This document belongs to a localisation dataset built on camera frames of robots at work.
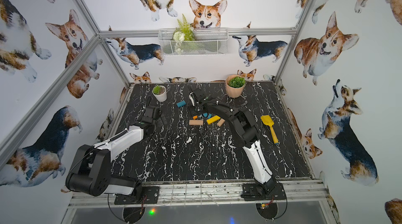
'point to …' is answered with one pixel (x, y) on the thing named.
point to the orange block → (194, 117)
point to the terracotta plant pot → (235, 85)
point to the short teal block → (181, 103)
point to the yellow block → (213, 119)
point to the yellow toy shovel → (267, 120)
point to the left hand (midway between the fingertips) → (159, 117)
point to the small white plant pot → (160, 92)
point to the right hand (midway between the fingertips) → (191, 110)
